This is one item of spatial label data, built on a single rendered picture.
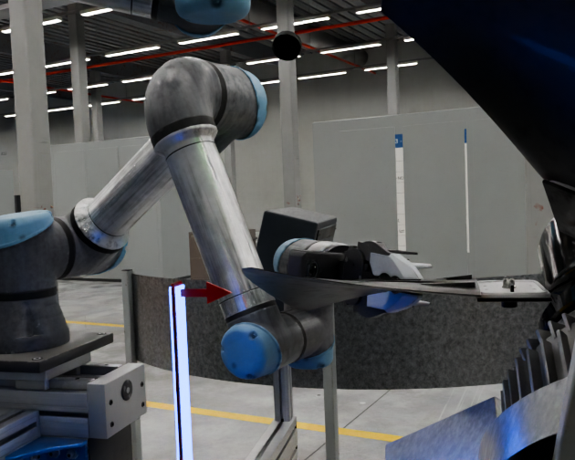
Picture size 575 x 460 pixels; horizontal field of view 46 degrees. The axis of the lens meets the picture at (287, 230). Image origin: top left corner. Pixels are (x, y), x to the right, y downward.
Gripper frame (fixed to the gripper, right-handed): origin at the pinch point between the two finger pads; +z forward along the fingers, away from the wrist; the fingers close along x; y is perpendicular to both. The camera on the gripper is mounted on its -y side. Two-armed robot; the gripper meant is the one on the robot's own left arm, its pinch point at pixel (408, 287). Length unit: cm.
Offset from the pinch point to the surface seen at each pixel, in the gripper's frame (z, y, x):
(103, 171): -1032, 132, -62
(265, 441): -43, 3, 32
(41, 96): -682, 8, -116
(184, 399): -8.7, -22.3, 13.8
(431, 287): 10.6, -4.9, -1.2
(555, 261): 14.6, 6.4, -4.3
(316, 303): -9.2, -6.6, 3.2
